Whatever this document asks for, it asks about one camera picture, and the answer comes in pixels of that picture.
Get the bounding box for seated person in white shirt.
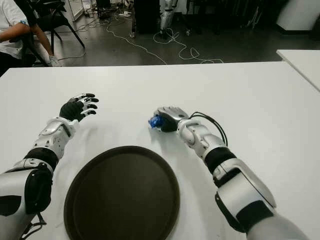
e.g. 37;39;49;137
0;0;37;76

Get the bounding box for white curved machine housing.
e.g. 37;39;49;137
276;0;320;35

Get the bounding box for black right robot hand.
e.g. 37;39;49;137
149;106;190;133

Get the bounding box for white side table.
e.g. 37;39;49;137
276;49;320;92

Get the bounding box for bare leg with white sneaker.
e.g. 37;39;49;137
29;22;63;67

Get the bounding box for blue Oreo packet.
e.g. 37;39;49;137
147;115;165;130

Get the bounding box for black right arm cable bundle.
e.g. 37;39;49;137
189;111;229;147

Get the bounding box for black cabinet on casters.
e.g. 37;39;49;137
131;0;162;38

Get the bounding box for round dark brown tray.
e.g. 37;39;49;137
63;146;181;240

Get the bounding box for black left arm cable bundle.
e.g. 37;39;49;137
21;212;47;240

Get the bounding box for folded metal stand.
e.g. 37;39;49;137
246;6;263;28

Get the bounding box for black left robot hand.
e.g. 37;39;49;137
59;93;100;123

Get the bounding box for white floor cable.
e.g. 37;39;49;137
99;14;225;65

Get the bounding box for white framed panel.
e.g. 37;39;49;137
68;0;87;22

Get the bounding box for silver humanoid robot leg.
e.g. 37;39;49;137
159;0;178;38

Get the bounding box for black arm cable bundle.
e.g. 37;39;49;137
189;111;229;147
21;212;47;240

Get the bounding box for black folding chair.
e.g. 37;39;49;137
14;0;86;67

